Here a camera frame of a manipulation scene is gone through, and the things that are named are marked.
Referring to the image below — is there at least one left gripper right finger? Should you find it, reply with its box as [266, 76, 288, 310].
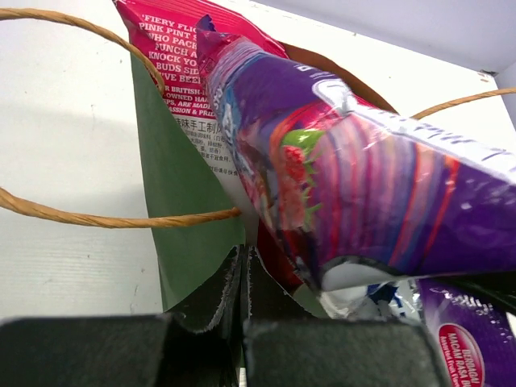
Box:
[241, 246, 450, 386]

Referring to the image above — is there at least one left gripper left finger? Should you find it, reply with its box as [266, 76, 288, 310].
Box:
[1, 245, 244, 386]

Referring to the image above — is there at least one green paper bag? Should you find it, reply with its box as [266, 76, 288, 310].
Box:
[0, 7, 516, 319]

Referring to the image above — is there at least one purple candy bag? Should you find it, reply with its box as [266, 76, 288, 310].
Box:
[196, 16, 515, 386]

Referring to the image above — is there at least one pink chips bag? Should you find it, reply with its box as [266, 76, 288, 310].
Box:
[114, 0, 287, 242]

